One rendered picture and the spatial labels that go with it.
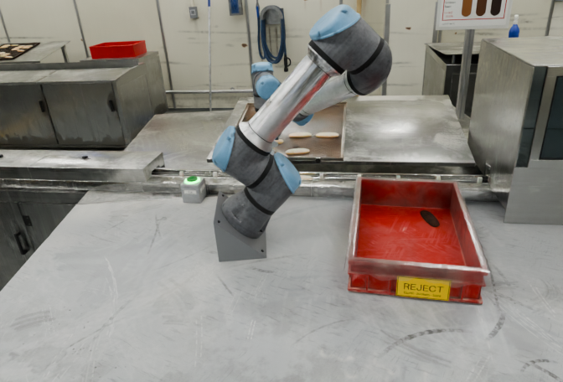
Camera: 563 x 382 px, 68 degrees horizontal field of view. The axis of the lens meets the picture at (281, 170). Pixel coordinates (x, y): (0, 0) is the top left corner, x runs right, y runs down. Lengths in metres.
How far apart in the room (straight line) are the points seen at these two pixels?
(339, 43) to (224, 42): 4.41
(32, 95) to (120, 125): 0.89
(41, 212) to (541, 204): 1.86
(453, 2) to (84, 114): 3.35
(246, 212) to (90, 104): 3.30
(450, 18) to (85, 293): 1.94
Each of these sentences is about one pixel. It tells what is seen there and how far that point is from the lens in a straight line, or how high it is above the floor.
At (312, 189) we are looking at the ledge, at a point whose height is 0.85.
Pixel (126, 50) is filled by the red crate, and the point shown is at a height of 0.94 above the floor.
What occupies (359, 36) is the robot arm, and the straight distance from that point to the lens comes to 1.06.
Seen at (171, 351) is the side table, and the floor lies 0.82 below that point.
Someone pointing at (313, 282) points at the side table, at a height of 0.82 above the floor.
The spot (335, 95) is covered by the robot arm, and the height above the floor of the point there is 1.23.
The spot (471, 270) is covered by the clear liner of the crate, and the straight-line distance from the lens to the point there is 1.06.
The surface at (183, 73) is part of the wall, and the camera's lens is 5.67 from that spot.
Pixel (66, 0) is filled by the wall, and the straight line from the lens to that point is 6.27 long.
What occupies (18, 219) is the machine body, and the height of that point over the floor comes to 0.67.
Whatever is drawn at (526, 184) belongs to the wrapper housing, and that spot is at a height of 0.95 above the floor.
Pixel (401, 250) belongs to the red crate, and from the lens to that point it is 1.26.
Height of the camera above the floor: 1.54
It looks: 24 degrees down
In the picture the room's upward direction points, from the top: 4 degrees counter-clockwise
